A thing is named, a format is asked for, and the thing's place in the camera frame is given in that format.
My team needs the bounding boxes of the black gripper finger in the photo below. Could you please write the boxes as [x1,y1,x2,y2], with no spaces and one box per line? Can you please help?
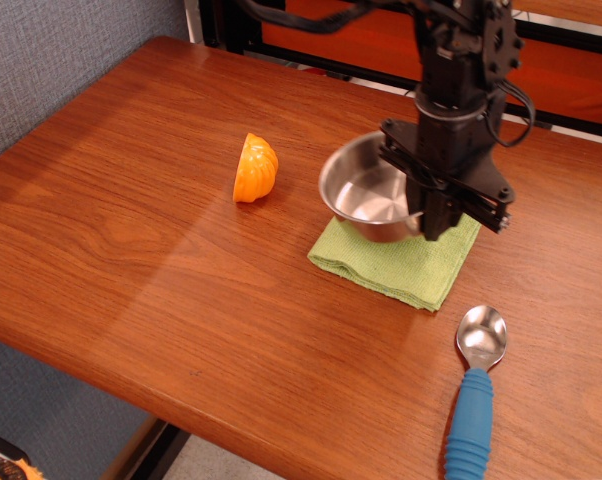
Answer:
[421,191,463,241]
[406,175,425,214]

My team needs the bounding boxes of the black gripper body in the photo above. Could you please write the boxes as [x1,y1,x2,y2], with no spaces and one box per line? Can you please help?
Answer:
[380,94,514,233]

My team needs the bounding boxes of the silver pan with wire handle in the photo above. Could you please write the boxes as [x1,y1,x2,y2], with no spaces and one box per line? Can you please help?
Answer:
[318,131,421,243]

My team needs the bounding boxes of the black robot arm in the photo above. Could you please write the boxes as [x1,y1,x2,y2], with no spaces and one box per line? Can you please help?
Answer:
[380,1,536,241]

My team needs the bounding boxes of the yellow-green folded cloth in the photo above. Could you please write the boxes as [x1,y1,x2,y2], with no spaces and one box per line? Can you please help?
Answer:
[308,215,480,312]

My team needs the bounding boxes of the orange panel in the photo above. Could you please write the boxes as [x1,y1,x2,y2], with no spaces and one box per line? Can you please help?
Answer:
[262,10,602,124]

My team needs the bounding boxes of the orange plastic half fruit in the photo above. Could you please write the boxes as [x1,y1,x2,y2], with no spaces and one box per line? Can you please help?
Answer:
[232,133,279,203]

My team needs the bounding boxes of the dark object bottom left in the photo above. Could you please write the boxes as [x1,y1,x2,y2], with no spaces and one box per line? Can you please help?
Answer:
[0,437,44,480]

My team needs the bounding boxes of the spoon with blue handle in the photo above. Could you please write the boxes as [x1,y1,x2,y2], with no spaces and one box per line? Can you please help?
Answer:
[444,305,507,479]

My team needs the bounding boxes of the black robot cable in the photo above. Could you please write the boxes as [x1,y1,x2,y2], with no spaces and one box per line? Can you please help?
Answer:
[235,0,537,149]

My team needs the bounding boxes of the black metal frame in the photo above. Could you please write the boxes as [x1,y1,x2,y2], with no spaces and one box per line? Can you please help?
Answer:
[200,1,602,136]

